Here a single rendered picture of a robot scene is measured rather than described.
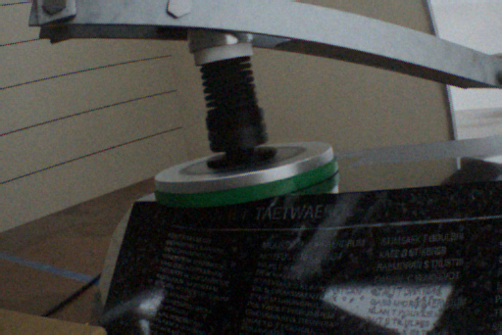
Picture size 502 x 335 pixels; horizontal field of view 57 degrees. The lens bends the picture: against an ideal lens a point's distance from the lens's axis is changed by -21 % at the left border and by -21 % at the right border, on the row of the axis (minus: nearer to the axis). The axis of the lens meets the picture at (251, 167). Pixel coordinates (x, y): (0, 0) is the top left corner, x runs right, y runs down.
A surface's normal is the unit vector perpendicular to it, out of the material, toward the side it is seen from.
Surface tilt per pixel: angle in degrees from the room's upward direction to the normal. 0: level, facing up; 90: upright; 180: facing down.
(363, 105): 90
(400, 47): 90
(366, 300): 45
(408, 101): 90
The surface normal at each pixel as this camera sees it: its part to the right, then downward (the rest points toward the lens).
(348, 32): 0.27, 0.10
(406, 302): -0.50, -0.54
